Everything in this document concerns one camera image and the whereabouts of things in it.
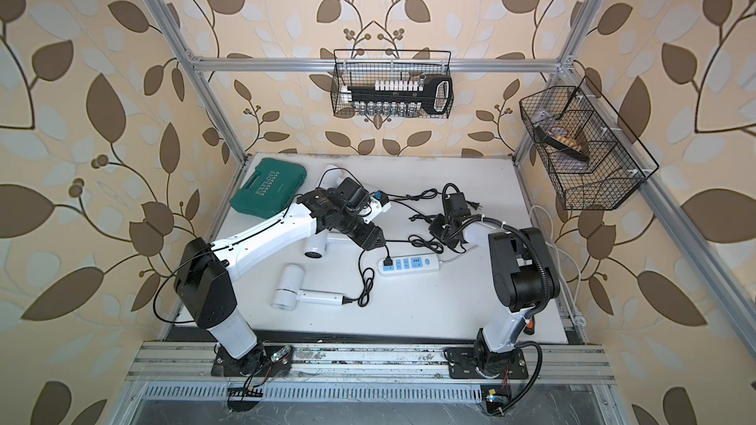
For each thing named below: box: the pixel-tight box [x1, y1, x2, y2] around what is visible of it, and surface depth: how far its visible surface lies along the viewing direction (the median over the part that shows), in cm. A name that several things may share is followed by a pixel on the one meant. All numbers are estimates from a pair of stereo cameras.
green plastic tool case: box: [229, 157, 308, 220], surface depth 107 cm
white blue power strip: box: [378, 252, 442, 277], surface depth 91 cm
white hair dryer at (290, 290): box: [271, 263, 347, 311], surface depth 84 cm
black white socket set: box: [342, 74, 454, 117], surface depth 86 cm
